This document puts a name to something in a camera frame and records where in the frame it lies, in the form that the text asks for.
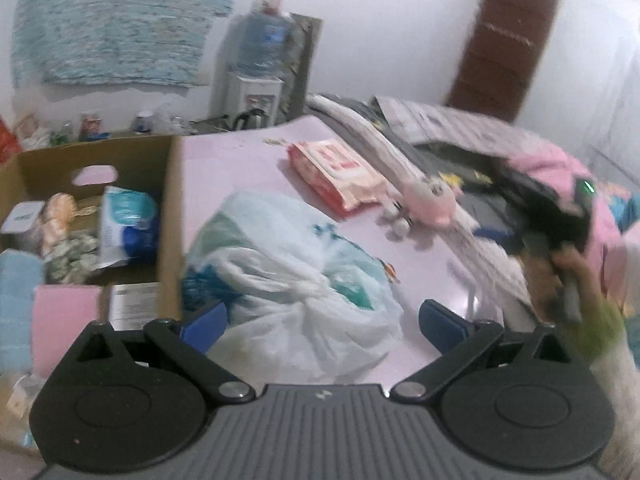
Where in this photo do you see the green white cloth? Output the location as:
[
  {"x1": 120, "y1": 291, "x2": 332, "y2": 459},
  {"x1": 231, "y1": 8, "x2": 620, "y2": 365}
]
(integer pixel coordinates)
[{"x1": 44, "y1": 233, "x2": 100, "y2": 285}]

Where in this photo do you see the teal patterned wall cloth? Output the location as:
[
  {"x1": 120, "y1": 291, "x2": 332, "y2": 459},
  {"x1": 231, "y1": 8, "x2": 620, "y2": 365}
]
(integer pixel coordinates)
[{"x1": 11, "y1": 0, "x2": 234, "y2": 88}]

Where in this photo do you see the gold foil packet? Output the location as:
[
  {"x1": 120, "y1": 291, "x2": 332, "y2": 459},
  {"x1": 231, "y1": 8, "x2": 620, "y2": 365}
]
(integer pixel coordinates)
[{"x1": 41, "y1": 193, "x2": 77, "y2": 257}]

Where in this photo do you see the pink pillow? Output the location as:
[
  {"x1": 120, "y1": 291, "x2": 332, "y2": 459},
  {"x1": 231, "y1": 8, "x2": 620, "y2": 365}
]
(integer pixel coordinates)
[{"x1": 508, "y1": 142, "x2": 639, "y2": 299}]

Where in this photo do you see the pink sponge cloth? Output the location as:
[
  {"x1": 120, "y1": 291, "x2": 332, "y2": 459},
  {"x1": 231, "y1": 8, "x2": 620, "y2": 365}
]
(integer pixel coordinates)
[{"x1": 32, "y1": 285, "x2": 102, "y2": 378}]

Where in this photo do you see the white water dispenser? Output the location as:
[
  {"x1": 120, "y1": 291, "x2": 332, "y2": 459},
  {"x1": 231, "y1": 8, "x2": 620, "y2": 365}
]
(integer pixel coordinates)
[{"x1": 224, "y1": 70, "x2": 283, "y2": 131}]

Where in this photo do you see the blue cardboard box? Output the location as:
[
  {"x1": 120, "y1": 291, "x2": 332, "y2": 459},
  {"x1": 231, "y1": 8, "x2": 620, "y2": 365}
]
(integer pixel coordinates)
[{"x1": 108, "y1": 283, "x2": 160, "y2": 332}]

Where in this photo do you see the blue water jug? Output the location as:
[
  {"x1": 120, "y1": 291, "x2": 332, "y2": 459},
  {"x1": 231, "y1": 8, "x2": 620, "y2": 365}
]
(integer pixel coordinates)
[{"x1": 235, "y1": 0, "x2": 293, "y2": 78}]

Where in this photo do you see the grey checked mat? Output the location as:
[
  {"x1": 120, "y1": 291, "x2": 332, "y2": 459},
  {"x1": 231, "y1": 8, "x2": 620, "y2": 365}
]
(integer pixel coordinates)
[{"x1": 375, "y1": 96, "x2": 551, "y2": 158}]

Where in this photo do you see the brown wooden door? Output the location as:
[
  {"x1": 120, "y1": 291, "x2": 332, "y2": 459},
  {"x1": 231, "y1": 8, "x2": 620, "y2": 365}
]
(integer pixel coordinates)
[{"x1": 446, "y1": 0, "x2": 559, "y2": 122}]

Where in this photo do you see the grey star blanket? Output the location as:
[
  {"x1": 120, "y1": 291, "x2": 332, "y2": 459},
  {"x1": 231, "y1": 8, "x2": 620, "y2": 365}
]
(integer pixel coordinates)
[{"x1": 416, "y1": 143, "x2": 558, "y2": 256}]

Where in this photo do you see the teal towel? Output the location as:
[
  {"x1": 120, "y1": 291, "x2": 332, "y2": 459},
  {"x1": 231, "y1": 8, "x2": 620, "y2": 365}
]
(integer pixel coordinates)
[{"x1": 1, "y1": 249, "x2": 44, "y2": 373}]

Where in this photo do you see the brown cardboard box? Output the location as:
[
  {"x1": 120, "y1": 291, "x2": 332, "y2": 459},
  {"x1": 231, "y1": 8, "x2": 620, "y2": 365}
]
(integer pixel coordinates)
[{"x1": 0, "y1": 134, "x2": 186, "y2": 461}]

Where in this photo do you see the pink plush toy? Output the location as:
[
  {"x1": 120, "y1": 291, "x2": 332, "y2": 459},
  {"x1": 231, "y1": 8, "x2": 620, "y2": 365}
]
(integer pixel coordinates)
[{"x1": 382, "y1": 178, "x2": 457, "y2": 238}]

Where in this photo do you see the person's right hand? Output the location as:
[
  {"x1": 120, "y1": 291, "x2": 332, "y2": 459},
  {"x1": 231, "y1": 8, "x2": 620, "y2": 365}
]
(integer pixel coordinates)
[{"x1": 521, "y1": 245, "x2": 625, "y2": 363}]

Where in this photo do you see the white blue wipes pack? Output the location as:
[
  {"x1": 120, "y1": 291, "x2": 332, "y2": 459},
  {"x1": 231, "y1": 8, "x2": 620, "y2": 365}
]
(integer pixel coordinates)
[{"x1": 99, "y1": 185, "x2": 160, "y2": 269}]

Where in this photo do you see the white plastic bag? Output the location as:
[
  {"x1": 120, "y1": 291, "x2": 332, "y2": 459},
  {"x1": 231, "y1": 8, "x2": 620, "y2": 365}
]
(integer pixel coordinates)
[{"x1": 181, "y1": 191, "x2": 402, "y2": 387}]

